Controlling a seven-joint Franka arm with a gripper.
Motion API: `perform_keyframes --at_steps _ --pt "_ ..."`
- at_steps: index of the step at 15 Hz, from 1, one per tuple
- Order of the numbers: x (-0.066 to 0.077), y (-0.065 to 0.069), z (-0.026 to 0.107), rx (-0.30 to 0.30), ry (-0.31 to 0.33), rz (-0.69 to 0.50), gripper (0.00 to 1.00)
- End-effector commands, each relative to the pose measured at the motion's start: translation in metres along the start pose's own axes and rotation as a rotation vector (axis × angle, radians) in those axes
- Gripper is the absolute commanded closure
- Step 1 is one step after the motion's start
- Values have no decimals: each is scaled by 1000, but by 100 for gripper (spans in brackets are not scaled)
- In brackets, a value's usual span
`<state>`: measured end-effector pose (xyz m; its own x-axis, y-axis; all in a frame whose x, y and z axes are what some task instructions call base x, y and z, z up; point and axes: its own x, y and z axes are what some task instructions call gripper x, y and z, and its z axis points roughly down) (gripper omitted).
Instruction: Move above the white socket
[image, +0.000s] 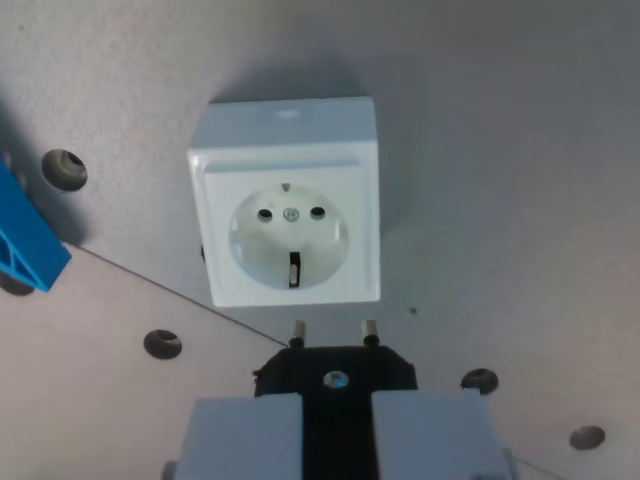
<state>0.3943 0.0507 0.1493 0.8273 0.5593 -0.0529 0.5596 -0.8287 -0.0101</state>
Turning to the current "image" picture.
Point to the white wall socket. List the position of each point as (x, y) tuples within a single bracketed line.
[(285, 230)]

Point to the black plug with metal pins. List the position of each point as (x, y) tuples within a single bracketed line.
[(337, 365)]

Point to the blue ribbed plastic part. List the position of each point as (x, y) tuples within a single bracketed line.
[(27, 240)]

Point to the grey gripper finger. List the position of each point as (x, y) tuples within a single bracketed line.
[(435, 440), (245, 440)]

